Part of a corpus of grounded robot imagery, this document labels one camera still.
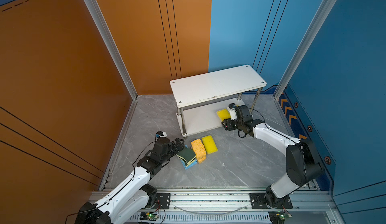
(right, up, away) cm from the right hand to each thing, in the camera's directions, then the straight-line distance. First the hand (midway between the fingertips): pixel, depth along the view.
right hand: (226, 121), depth 92 cm
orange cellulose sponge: (-16, -16, -7) cm, 24 cm away
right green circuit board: (+20, -43, -22) cm, 52 cm away
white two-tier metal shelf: (-17, +13, -20) cm, 29 cm away
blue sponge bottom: (-22, -24, -9) cm, 33 cm away
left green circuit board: (-41, -43, -21) cm, 63 cm away
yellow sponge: (-1, +4, +1) cm, 5 cm away
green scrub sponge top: (-23, -17, -10) cm, 31 cm away
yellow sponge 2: (-10, -14, 0) cm, 17 cm away
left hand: (-27, -11, -9) cm, 31 cm away
